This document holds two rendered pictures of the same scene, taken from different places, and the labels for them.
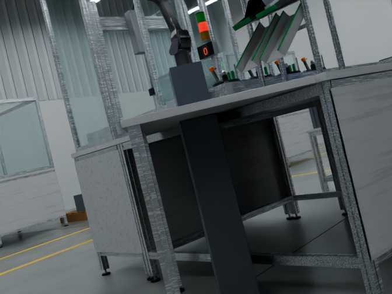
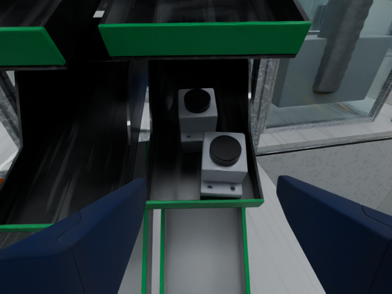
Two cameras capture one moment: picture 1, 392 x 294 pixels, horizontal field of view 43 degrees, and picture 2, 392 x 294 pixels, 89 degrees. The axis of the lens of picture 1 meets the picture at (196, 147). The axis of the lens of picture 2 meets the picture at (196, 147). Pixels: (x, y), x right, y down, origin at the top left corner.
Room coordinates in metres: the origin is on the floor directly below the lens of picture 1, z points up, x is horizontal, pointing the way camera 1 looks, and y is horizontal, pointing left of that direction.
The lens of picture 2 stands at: (2.05, -0.29, 1.37)
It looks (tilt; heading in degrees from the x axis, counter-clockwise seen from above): 34 degrees down; 300
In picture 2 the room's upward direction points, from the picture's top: 1 degrees counter-clockwise
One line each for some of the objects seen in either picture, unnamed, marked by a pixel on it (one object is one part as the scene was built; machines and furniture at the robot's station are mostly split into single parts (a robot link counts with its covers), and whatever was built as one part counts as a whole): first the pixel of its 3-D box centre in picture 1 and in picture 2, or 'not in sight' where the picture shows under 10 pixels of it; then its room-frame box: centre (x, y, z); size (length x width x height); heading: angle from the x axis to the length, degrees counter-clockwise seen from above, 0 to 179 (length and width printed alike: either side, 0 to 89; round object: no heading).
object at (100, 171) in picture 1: (189, 187); not in sight; (3.59, 0.11, 0.43); 1.39 x 0.63 x 0.86; 130
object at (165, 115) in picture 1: (206, 112); not in sight; (2.17, -0.08, 0.84); 0.90 x 0.70 x 0.03; 4
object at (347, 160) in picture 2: not in sight; (291, 161); (2.00, -1.68, 0.43); 1.11 x 0.68 x 0.86; 40
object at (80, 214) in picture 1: (101, 200); not in sight; (8.28, 1.75, 0.20); 1.20 x 0.80 x 0.41; 139
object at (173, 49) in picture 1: (180, 46); not in sight; (2.16, -0.04, 1.15); 0.09 x 0.07 x 0.06; 134
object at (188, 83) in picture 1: (189, 89); not in sight; (2.16, -0.03, 0.96); 0.14 x 0.14 x 0.20; 4
